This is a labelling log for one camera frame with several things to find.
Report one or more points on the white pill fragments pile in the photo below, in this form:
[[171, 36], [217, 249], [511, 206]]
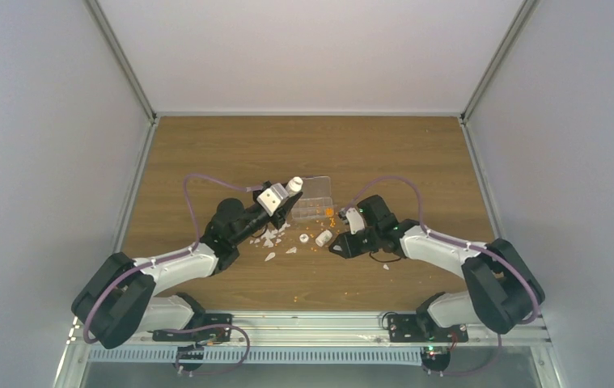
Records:
[[275, 243]]

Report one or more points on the capped white pill bottle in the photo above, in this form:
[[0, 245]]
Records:
[[294, 186]]

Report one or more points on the aluminium front rail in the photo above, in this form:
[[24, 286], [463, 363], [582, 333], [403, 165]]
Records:
[[354, 329]]

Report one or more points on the spilled orange pills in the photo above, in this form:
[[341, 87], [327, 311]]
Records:
[[318, 279]]

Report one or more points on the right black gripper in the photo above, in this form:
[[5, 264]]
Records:
[[354, 242]]

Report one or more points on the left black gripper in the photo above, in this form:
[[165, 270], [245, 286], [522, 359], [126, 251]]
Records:
[[278, 209]]

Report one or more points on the clear plastic pill organizer box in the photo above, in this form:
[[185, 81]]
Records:
[[316, 202]]

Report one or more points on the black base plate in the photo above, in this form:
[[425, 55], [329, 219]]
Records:
[[403, 328], [210, 333]]

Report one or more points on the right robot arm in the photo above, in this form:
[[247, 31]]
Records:
[[501, 291]]

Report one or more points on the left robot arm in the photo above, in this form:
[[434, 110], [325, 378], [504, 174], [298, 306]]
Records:
[[123, 297]]

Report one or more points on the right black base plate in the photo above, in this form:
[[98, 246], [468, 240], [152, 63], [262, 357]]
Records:
[[403, 328]]

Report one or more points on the white slotted cable duct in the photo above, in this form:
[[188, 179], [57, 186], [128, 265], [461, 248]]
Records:
[[260, 355]]

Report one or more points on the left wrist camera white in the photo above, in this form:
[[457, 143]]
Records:
[[270, 202]]

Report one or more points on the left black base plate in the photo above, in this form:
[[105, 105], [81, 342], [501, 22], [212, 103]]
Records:
[[210, 333]]

